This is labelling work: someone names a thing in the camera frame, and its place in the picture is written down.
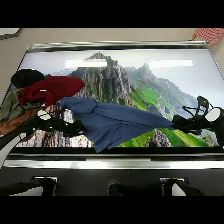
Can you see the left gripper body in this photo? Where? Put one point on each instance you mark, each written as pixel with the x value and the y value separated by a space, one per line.
pixel 74 128

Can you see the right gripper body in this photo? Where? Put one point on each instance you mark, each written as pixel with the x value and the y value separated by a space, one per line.
pixel 182 123

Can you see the blue shirt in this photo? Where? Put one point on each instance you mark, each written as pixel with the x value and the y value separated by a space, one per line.
pixel 116 125

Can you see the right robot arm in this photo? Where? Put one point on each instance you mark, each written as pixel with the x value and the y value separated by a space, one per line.
pixel 217 128

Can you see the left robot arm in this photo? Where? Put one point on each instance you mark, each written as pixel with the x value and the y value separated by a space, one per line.
pixel 20 132

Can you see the red garment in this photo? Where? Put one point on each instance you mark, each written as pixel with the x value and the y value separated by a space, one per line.
pixel 53 88

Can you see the orange brown garment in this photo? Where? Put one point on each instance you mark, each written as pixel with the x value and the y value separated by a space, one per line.
pixel 15 121

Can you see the olive green garment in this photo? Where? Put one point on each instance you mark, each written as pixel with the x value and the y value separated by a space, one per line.
pixel 11 106

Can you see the black garment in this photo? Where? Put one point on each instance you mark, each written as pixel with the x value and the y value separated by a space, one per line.
pixel 26 78

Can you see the red checked cloth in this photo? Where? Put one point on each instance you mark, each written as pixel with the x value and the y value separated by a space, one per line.
pixel 210 34

